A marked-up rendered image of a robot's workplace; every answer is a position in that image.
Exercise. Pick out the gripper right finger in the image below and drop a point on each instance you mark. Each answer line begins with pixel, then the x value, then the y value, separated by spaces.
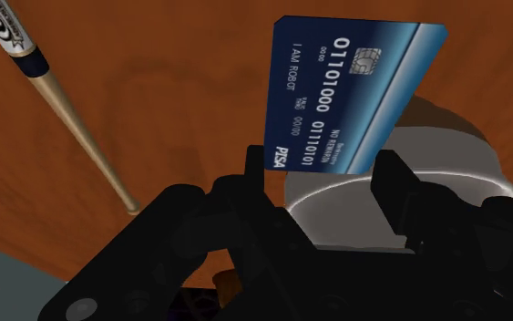
pixel 451 222

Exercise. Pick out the blue bank card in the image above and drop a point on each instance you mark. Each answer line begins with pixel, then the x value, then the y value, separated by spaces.
pixel 340 93

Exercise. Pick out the silver metal bowl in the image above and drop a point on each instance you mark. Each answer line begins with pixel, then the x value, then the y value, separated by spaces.
pixel 349 213

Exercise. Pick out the wooden baseball bat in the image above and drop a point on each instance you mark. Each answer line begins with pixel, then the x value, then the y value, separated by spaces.
pixel 60 98

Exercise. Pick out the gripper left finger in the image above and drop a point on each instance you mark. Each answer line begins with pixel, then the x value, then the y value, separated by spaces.
pixel 167 249

